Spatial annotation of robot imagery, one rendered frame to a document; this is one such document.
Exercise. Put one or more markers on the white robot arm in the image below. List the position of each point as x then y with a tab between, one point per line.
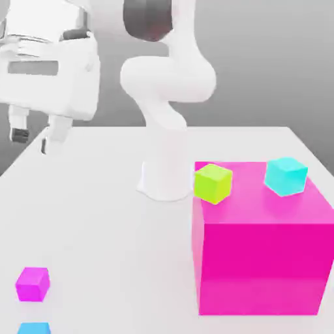
167	78

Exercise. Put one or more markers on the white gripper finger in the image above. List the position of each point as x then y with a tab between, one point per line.
58	130
18	122

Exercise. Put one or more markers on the small blue cube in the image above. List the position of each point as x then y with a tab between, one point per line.
34	328

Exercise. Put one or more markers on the small magenta cube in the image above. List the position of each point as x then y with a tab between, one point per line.
32	285

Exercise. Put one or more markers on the large pink box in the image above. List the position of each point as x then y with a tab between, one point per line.
261	261

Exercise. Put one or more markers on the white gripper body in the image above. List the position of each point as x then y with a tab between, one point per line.
65	88

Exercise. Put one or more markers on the small lime green cube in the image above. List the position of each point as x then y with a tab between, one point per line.
212	184

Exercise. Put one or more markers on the small cyan cube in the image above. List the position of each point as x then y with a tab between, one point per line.
285	176

